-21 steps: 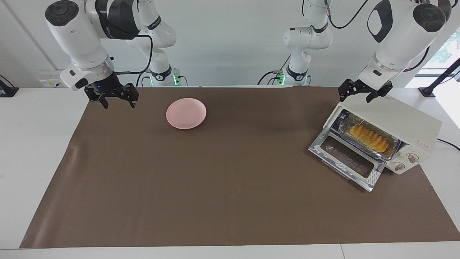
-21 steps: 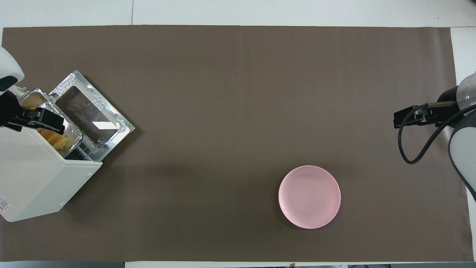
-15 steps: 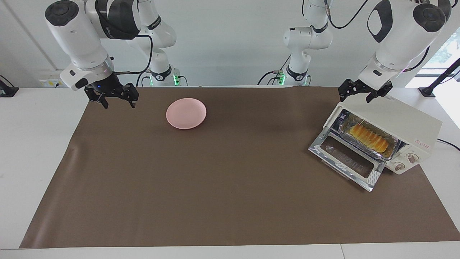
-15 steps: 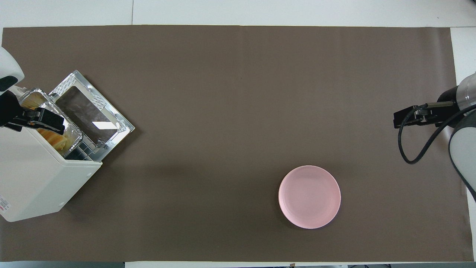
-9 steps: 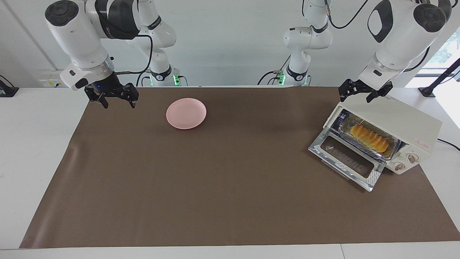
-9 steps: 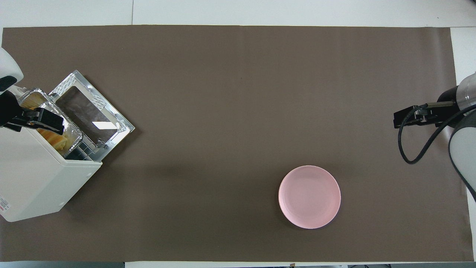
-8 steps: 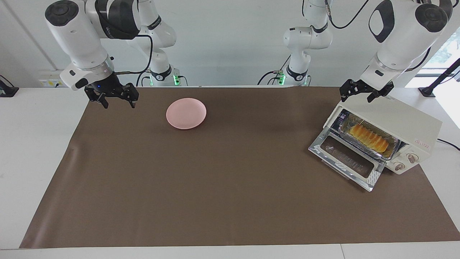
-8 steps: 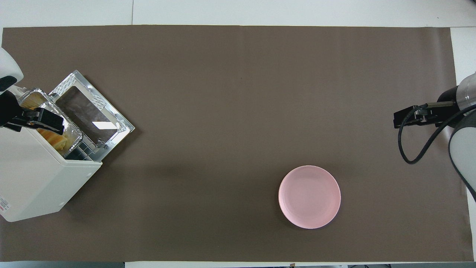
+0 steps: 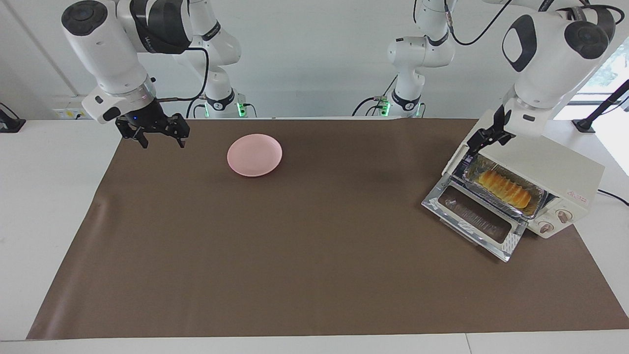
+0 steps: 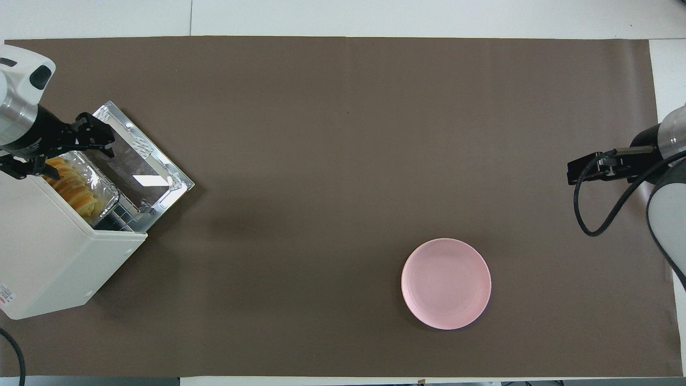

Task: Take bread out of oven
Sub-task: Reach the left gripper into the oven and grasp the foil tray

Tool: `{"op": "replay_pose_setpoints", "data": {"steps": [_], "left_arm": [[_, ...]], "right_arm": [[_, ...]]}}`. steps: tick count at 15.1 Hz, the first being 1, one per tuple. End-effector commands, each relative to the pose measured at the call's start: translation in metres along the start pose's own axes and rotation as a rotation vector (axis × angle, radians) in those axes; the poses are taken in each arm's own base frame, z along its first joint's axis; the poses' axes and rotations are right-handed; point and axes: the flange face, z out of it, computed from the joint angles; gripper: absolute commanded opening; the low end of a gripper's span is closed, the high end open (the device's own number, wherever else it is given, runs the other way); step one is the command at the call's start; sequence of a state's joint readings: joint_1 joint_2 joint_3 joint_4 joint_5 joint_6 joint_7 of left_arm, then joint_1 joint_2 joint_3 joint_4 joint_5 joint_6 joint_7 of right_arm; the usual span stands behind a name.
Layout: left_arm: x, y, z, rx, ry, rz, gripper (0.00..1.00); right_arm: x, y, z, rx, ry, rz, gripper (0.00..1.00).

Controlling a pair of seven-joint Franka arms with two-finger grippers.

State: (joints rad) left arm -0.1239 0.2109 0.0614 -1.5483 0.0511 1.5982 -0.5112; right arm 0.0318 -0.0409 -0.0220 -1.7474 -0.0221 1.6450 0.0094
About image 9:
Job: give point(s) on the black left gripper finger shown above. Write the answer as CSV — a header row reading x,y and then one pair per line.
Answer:
x,y
505,139
477,142

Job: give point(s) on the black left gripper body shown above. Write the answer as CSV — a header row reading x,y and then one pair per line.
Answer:
x,y
501,129

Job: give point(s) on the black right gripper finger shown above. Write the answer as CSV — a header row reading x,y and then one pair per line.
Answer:
x,y
180,139
143,140

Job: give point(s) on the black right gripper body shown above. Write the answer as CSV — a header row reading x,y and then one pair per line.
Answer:
x,y
152,118

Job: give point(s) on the sliced golden bread loaf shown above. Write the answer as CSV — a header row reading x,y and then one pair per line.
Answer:
x,y
506,189

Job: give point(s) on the aluminium foil tray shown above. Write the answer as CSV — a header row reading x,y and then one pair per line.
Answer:
x,y
538,196

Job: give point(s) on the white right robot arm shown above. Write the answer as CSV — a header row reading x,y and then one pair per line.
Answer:
x,y
103,49

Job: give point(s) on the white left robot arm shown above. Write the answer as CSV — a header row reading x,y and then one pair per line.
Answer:
x,y
545,64

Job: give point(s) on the cream toaster oven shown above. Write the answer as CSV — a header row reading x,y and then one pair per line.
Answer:
x,y
550,162

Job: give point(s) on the glass oven door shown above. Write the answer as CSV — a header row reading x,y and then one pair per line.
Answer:
x,y
471,211

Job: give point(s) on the beige oven knob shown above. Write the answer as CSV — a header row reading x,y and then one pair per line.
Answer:
x,y
545,227
564,215

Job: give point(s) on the pink round plate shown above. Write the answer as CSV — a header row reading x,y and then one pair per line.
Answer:
x,y
254,155

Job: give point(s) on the bright window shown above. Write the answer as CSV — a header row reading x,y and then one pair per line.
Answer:
x,y
609,69

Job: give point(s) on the brown table mat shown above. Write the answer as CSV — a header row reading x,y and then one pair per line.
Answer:
x,y
295,270

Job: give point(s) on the white wall power outlet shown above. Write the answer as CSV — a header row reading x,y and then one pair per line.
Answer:
x,y
69,110

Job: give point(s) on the black camera stand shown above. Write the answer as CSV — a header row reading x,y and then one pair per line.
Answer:
x,y
585,124

